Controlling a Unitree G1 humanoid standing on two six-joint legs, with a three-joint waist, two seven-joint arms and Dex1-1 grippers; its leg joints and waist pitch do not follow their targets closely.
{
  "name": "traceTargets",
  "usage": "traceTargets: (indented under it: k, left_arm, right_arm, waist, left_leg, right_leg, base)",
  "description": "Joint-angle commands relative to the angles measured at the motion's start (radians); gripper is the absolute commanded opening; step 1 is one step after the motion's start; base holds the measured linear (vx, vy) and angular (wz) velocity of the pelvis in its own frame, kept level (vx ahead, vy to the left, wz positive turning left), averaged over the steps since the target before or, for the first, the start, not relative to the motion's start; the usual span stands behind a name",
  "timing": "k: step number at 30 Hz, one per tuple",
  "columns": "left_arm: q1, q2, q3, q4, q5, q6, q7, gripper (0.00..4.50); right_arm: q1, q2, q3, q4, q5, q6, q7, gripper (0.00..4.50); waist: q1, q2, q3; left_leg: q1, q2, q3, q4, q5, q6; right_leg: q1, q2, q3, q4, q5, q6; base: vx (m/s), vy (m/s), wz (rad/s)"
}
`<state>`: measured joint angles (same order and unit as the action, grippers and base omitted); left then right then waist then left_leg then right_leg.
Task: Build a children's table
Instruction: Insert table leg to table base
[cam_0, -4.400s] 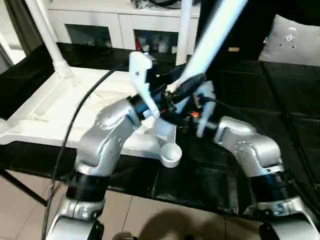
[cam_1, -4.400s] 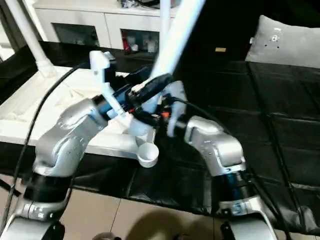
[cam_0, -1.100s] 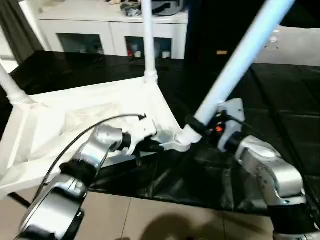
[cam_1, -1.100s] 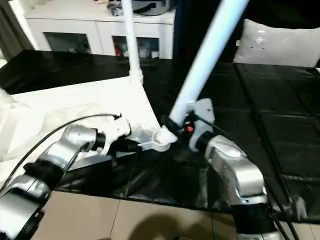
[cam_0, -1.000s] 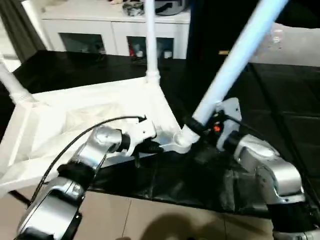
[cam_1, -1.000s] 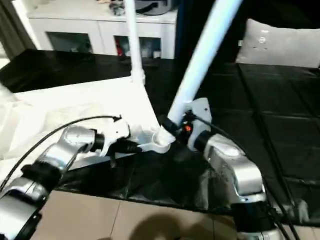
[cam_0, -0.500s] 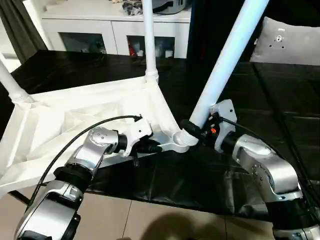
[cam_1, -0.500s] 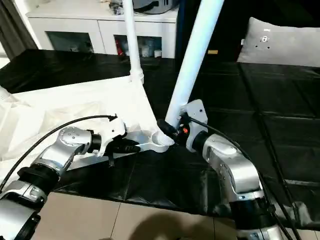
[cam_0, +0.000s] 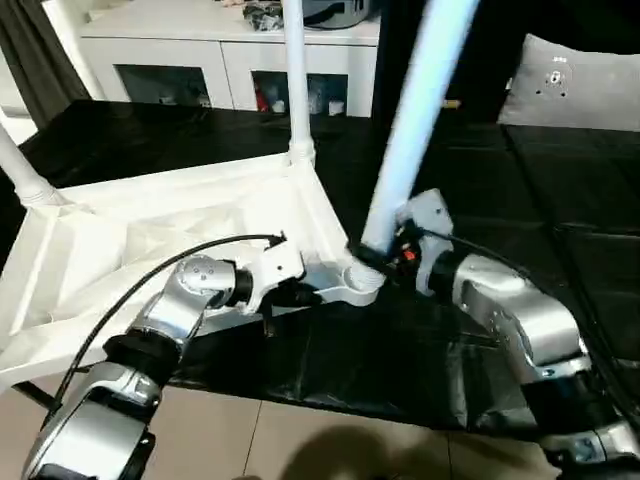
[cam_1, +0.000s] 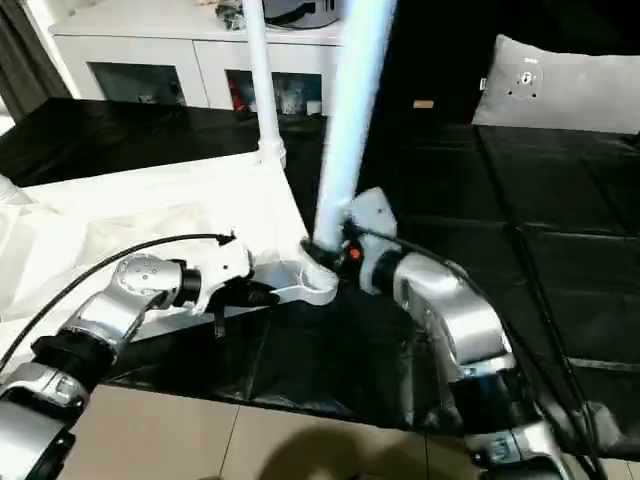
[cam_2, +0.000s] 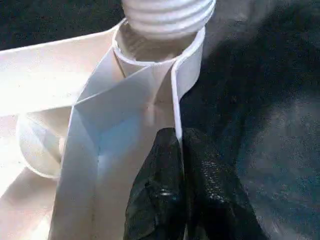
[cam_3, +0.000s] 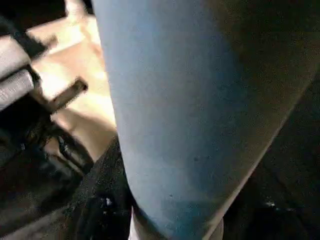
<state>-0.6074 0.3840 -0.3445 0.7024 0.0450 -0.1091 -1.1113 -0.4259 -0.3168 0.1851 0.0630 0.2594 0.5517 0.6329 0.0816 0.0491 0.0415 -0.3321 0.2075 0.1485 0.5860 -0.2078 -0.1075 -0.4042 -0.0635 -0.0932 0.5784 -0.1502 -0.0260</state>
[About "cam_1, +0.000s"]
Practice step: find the white plastic table top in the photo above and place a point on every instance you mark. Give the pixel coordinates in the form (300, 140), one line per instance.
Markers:
(150, 210)

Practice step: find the white plastic table leg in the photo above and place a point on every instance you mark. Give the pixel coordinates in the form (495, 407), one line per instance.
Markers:
(262, 80)
(350, 100)

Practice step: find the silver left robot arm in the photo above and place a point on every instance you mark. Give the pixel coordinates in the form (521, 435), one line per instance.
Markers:
(110, 310)

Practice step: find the small yellow label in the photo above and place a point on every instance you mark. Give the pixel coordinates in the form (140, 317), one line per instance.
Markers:
(423, 103)

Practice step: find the black work mat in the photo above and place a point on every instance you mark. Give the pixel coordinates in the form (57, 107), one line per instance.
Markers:
(540, 250)

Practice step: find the white glass-door cabinet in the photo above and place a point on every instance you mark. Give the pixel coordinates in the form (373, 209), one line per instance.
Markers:
(170, 50)

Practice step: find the light grey pillow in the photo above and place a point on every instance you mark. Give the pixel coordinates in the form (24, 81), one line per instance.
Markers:
(560, 90)

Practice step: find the grey curtain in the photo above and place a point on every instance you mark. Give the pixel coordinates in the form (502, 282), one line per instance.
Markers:
(20, 60)

